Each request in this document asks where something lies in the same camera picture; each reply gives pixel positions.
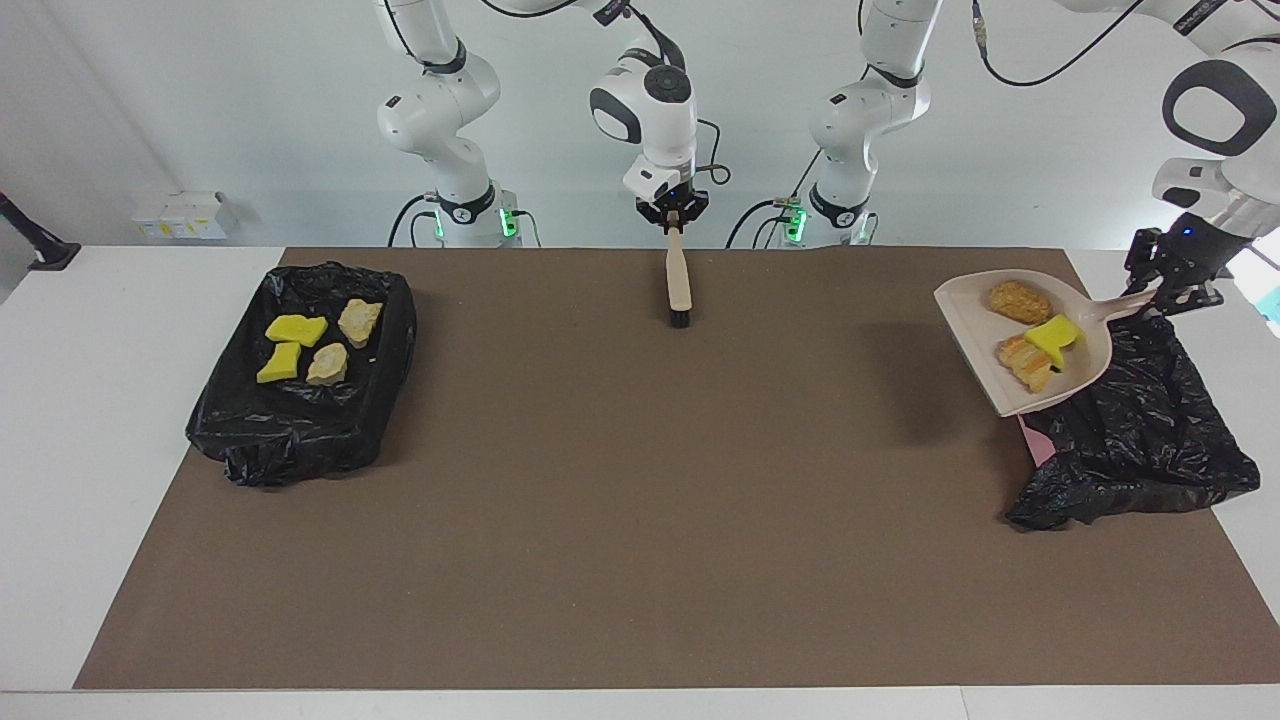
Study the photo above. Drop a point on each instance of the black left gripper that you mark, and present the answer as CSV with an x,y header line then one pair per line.
x,y
1200,245

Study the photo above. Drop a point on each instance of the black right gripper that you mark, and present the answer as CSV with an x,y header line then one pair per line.
x,y
672,205

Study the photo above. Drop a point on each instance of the beige hand brush black bristles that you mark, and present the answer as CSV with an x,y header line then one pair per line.
x,y
679,280

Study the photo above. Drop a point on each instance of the notched yellow sponge piece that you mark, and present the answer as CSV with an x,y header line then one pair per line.
x,y
1058,335

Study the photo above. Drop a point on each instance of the brown bread roll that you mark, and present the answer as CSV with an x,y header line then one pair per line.
x,y
1020,302

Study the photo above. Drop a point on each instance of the striped orange bread piece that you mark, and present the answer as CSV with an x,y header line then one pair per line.
x,y
1025,365

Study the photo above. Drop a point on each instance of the beige plastic dustpan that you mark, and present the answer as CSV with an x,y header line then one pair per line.
x,y
975,320

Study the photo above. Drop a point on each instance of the orange striped scrap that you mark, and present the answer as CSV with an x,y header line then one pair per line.
x,y
358,322

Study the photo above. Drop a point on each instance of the pale tan scrap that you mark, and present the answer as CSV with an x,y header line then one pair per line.
x,y
328,366

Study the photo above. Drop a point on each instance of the large yellow sponge piece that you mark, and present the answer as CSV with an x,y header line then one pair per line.
x,y
295,328

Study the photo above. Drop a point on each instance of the small yellow green sponge piece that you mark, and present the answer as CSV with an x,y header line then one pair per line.
x,y
280,365

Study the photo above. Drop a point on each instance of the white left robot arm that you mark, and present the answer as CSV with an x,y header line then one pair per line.
x,y
870,110

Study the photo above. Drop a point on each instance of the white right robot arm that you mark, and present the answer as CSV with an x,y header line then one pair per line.
x,y
440,100

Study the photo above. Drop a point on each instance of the black plastic trash bag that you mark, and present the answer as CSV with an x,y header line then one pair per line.
x,y
1150,450
300,430

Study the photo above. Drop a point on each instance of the pink plastic bin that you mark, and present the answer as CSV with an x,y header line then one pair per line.
x,y
1038,445

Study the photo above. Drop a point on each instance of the teal plastic object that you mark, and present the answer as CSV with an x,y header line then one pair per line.
x,y
1272,303

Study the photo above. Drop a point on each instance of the brown table mat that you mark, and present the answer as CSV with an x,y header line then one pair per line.
x,y
650,520

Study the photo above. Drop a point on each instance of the white wall boxes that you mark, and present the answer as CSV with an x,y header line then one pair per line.
x,y
185,215

